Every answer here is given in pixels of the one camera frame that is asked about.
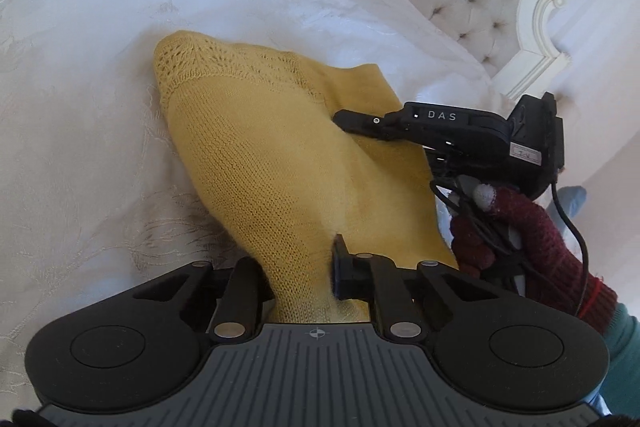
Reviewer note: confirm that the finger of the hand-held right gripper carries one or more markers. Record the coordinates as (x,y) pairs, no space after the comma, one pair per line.
(365,121)

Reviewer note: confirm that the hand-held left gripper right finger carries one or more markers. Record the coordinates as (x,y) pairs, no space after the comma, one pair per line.
(350,277)

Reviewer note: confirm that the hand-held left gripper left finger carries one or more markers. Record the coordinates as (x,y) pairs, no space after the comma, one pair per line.
(245,287)

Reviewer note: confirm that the yellow knit sweater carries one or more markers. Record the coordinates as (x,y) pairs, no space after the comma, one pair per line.
(260,157)

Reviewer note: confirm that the person's right hand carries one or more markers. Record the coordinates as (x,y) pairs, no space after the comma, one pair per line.
(540,237)

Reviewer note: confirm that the light blue cloth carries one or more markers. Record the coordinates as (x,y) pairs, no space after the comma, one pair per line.
(570,202)

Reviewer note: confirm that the white floral bedspread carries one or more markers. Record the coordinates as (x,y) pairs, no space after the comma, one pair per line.
(75,107)

